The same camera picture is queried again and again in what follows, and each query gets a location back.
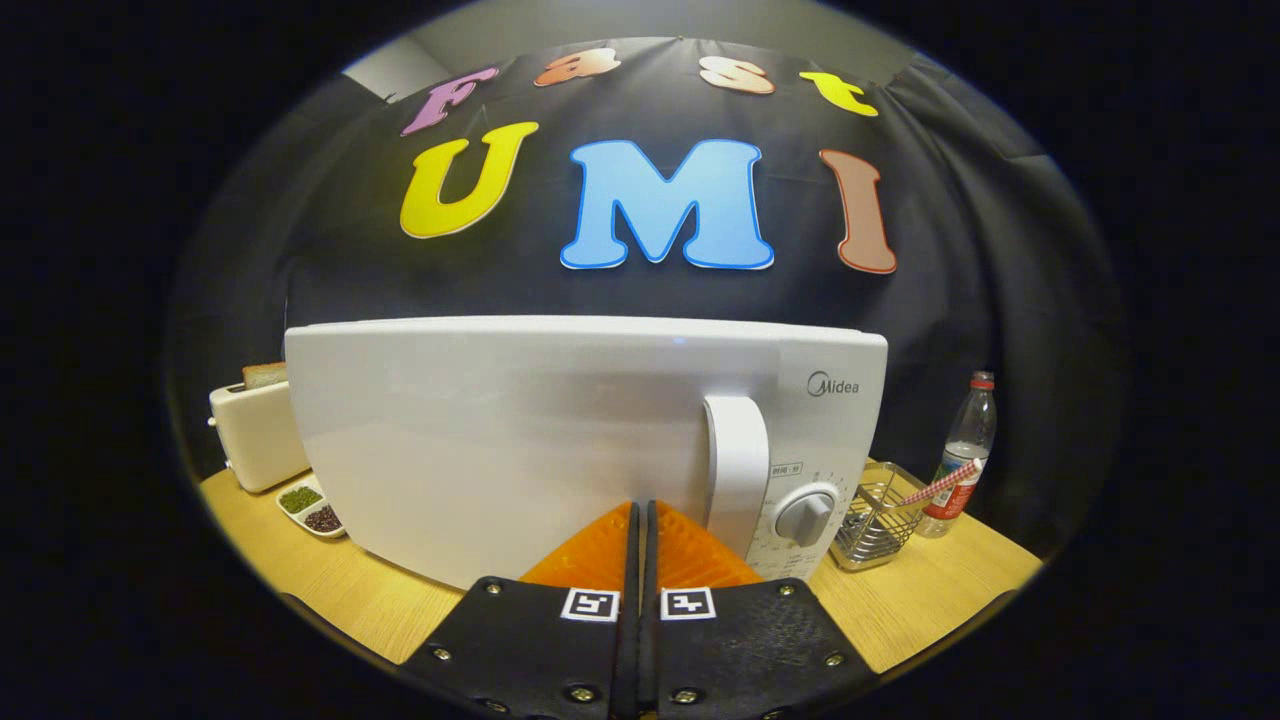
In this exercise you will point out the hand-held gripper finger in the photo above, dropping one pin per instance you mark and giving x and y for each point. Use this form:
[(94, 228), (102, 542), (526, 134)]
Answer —
[(650, 660), (628, 660)]

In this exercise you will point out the white microwave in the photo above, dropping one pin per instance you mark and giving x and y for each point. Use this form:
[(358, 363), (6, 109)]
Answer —
[(500, 440)]

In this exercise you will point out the red white striped straw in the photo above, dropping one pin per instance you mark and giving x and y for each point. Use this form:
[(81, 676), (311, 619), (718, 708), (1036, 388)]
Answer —
[(945, 484)]

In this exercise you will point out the white divided bean dish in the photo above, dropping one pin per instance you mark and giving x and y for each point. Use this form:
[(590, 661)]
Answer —
[(312, 509)]

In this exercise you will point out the clear plastic water bottle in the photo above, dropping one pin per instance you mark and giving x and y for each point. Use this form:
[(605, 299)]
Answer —
[(965, 440)]

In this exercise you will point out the cream toaster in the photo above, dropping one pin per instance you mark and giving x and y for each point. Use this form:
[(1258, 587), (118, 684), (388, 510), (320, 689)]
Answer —
[(255, 435)]

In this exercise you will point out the toast slice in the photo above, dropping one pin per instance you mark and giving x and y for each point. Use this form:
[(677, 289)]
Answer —
[(265, 375)]

